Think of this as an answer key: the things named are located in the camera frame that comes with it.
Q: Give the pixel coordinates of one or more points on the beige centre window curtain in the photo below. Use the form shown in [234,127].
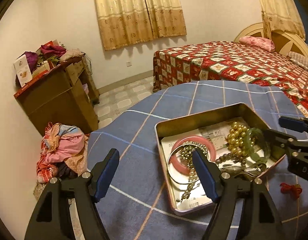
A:
[128,22]

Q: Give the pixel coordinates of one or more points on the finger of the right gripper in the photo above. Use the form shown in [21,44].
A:
[281,139]
[294,124]

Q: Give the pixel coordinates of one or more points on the bed with red quilt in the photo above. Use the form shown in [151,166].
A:
[223,60]

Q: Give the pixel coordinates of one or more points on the clutter pile on cabinet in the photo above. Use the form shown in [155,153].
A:
[51,53]

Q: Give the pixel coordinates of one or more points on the pink pillow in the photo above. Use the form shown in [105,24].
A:
[260,42]

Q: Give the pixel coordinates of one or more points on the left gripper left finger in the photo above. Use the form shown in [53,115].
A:
[51,216]

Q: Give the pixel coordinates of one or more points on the beige window curtain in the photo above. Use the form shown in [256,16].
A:
[128,22]
[281,15]

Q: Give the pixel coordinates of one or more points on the striped grey pillow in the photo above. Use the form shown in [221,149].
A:
[298,59]

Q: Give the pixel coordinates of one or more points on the paper cards in tin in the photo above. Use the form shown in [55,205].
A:
[230,159]

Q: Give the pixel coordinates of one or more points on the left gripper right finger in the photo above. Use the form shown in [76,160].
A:
[259,217]

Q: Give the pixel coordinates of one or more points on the pile of colourful clothes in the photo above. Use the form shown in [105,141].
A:
[64,153]

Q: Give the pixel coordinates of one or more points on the beige right window curtain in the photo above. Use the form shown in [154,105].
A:
[281,15]

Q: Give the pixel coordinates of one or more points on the blue plaid tablecloth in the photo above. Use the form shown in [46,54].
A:
[136,205]

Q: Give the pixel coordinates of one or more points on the cream wooden headboard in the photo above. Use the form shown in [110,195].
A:
[285,42]

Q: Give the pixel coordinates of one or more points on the green jade bangle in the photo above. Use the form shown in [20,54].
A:
[256,146]

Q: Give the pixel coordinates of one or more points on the gold coin red cord pendant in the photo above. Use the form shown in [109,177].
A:
[293,190]

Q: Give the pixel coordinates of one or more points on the pink metal tin box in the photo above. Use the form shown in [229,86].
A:
[194,121]

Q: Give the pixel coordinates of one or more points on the brown wooden cabinet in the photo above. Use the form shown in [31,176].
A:
[65,94]

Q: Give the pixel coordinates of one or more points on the white product box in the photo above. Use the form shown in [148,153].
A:
[22,70]

